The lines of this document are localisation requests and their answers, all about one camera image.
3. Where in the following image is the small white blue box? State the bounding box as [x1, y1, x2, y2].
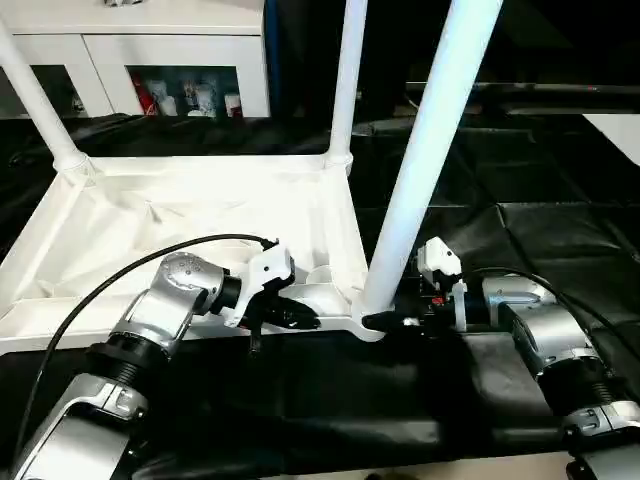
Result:
[192, 82, 220, 118]

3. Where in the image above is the white flat object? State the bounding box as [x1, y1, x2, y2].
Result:
[581, 112, 640, 167]

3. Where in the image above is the white plastic table leg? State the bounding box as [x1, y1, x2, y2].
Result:
[0, 8, 95, 175]
[326, 0, 372, 170]
[358, 0, 506, 320]

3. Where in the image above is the black left camera cable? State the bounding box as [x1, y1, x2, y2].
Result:
[14, 233, 282, 452]

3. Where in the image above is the white glass door cabinet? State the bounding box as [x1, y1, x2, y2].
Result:
[0, 0, 272, 120]

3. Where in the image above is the dark metal rod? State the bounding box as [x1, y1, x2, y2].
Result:
[406, 81, 640, 100]

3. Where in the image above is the white plastic table top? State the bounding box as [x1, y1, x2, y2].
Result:
[0, 152, 397, 355]

